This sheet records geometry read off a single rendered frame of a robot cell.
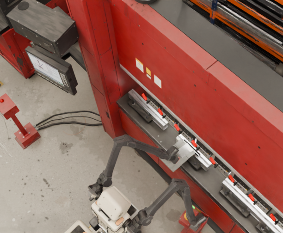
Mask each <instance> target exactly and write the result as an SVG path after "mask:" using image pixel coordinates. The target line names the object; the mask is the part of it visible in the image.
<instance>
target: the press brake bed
mask: <svg viewBox="0 0 283 233"><path fill-rule="evenodd" d="M118 108H119V113H120V118H121V122H122V127H123V129H124V130H125V132H126V133H127V134H128V135H129V136H131V137H133V138H135V139H136V140H138V141H141V142H144V143H146V144H149V145H151V146H153V147H157V148H161V147H160V146H159V145H158V144H157V143H156V142H155V141H154V140H153V139H152V138H151V137H150V136H149V135H148V134H147V133H146V132H145V131H144V130H143V129H142V128H141V127H140V126H139V125H138V124H137V123H136V122H135V121H134V120H133V119H132V118H131V117H130V116H129V115H128V114H127V113H126V112H125V111H124V110H123V109H122V108H121V107H120V106H119V107H118ZM134 149H135V150H136V151H137V152H138V153H139V154H140V155H141V156H142V157H143V158H144V159H145V160H146V161H147V162H148V163H149V164H150V165H151V166H152V167H153V168H154V169H155V170H156V171H157V172H158V173H159V174H160V176H161V177H162V178H163V179H164V180H165V181H166V182H167V183H168V184H169V185H170V183H171V182H172V179H173V178H178V179H184V180H185V181H186V182H187V184H188V185H189V187H190V196H191V202H192V204H193V205H194V206H195V207H197V208H198V209H200V210H201V211H203V212H204V213H205V214H207V215H208V216H209V218H208V221H207V224H208V225H209V226H210V227H211V228H212V229H213V230H214V231H215V232H216V233H247V232H246V231H245V230H244V229H243V228H242V227H241V226H240V225H239V224H238V223H237V222H236V221H235V220H234V219H233V218H232V217H231V216H230V215H229V214H228V213H227V212H226V211H225V210H224V209H223V208H222V207H221V206H220V205H219V204H218V203H217V202H216V201H215V200H214V199H213V198H212V197H211V196H210V195H209V194H208V193H207V192H206V191H205V190H204V189H203V188H202V187H201V186H200V185H199V184H198V183H197V182H196V181H195V180H194V179H193V178H192V177H191V176H190V175H189V174H188V173H187V172H186V171H185V170H184V169H183V168H182V167H179V168H178V169H177V170H176V171H174V172H172V171H171V170H170V169H169V168H168V167H167V166H166V165H165V164H164V163H163V162H162V161H161V160H160V159H159V157H157V156H155V155H153V154H151V153H148V152H145V151H142V150H140V149H138V148H134ZM176 192H177V193H178V194H179V195H180V196H181V197H182V198H183V196H182V192H181V190H180V189H179V190H178V191H176Z"/></svg>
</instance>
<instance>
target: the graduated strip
mask: <svg viewBox="0 0 283 233"><path fill-rule="evenodd" d="M120 66H121V67H122V68H123V69H124V70H125V71H126V72H128V73H129V74H130V75H131V76H132V77H133V78H134V79H135V80H136V81H137V82H138V83H139V84H141V85H142V86H143V87H144V88H145V89H146V90H147V91H148V92H149V93H150V94H151V95H153V94H152V93H151V92H150V91H149V90H148V89H147V88H146V87H145V86H144V85H143V84H142V83H141V82H139V81H138V80H137V79H136V78H135V77H134V76H133V75H132V74H131V73H130V72H129V71H128V70H126V69H125V68H124V67H123V66H122V65H121V64H120ZM153 96H154V95H153ZM154 97H155V96H154ZM155 98H156V97H155ZM156 99H157V100H158V101H159V102H160V103H161V104H162V105H163V106H164V107H166V106H165V105H164V104H163V103H162V102H161V101H160V100H159V99H158V98H156ZM166 108H167V107H166ZM167 109H168V108H167ZM168 110H169V111H170V112H171V113H172V114H173V115H174V116H175V117H176V118H177V119H178V120H179V121H180V122H181V123H182V124H184V125H185V126H186V127H187V128H188V129H189V130H190V131H191V132H192V133H193V134H194V135H196V136H197V137H198V138H199V139H200V140H201V141H202V142H203V143H204V144H205V145H206V146H207V147H209V148H210V149H211V150H212V151H213V152H214V153H215V154H216V155H217V156H218V157H219V158H220V159H222V160H223V161H224V162H225V163H226V164H227V165H228V166H229V167H230V168H231V169H232V170H234V171H235V172H236V173H237V174H238V175H239V176H240V177H241V178H242V179H243V180H244V181H245V182H247V183H248V184H249V185H250V186H251V187H252V188H253V189H254V190H255V191H256V192H257V193H259V194H260V195H261V196H262V197H263V198H264V199H265V200H266V201H267V202H268V203H269V204H270V205H271V206H272V207H273V208H274V209H275V210H277V211H278V212H279V213H280V214H281V215H282V216H283V214H282V213H281V212H280V211H279V210H278V209H277V208H276V207H275V206H274V205H273V204H272V203H270V202H269V201H268V200H267V199H266V198H265V197H264V196H263V195H262V194H261V193H260V192H258V191H257V190H256V189H255V188H254V187H253V186H252V185H251V184H250V183H249V182H248V181H246V180H245V179H244V178H243V177H242V176H241V175H240V174H239V173H238V172H237V171H236V170H235V169H234V168H233V167H232V166H231V165H229V164H228V163H227V162H226V161H225V160H224V159H223V158H222V157H221V156H220V155H219V154H217V153H216V152H215V151H214V150H213V149H212V148H211V147H210V146H209V145H208V144H207V143H206V142H204V141H203V140H202V139H201V138H200V137H199V136H198V135H197V134H196V133H195V132H194V131H192V130H191V129H190V128H189V127H188V126H187V125H186V124H185V123H184V122H183V121H182V120H180V119H179V118H178V117H177V116H176V115H175V114H174V113H173V112H172V111H171V110H170V109H168Z"/></svg>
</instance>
